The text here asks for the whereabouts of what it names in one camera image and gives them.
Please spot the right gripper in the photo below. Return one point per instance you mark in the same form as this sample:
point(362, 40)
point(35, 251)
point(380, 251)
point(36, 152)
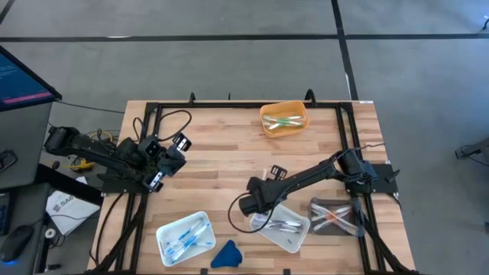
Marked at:
point(263, 191)

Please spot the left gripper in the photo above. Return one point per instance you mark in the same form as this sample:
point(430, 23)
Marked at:
point(172, 162)

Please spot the clear plastic bags pile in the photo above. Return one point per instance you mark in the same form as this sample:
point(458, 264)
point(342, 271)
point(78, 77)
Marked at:
point(267, 219)
point(329, 217)

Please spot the black toothbrush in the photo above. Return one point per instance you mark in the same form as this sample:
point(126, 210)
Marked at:
point(290, 222)
point(279, 228)

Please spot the white plastic bin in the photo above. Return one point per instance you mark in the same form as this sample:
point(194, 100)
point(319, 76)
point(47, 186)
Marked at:
point(168, 233)
point(294, 244)

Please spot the pink toothbrush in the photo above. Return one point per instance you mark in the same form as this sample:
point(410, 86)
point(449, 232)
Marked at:
point(324, 210)

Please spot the orange toothbrush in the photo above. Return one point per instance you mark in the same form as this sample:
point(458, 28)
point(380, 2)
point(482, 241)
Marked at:
point(347, 228)
point(340, 212)

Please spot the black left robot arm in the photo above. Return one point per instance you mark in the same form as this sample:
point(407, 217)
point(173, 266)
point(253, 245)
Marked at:
point(95, 151)

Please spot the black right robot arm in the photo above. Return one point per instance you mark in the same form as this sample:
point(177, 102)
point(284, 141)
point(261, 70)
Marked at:
point(317, 172)

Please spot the orange plastic bin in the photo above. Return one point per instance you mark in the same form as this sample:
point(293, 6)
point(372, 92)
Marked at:
point(267, 133)

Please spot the black table clamp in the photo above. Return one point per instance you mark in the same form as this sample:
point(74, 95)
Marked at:
point(192, 98)
point(310, 96)

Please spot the blue cloth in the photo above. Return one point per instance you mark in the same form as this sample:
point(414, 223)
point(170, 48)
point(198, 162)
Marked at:
point(227, 255)

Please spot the yellow tool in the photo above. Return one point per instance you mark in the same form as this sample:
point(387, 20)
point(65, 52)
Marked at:
point(82, 166)

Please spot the dark translucent plastic bin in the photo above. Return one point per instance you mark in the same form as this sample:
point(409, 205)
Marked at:
point(357, 214)

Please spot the black desk beam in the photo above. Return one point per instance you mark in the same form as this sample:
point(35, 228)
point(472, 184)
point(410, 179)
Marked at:
point(68, 185)

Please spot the white cardboard box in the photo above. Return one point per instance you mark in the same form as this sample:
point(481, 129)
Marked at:
point(70, 208)

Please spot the white sticker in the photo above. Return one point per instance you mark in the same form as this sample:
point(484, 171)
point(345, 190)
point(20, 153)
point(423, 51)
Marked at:
point(365, 102)

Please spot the white tape roll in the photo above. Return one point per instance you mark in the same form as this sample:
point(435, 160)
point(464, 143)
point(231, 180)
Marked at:
point(50, 233)

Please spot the grey table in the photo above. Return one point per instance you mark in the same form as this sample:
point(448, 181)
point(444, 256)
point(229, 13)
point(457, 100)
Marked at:
point(23, 145)

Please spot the black controller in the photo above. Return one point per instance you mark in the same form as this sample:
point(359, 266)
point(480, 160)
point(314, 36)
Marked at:
point(7, 160)

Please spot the large blue screen monitor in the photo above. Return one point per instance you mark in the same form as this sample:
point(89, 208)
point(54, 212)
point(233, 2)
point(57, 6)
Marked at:
point(19, 80)

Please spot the black keyboard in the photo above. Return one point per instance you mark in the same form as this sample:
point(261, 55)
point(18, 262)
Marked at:
point(4, 214)

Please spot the black computer mouse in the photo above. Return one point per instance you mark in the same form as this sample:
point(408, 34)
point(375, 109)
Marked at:
point(15, 242)

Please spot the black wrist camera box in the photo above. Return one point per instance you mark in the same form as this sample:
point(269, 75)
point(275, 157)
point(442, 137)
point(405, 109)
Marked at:
point(151, 147)

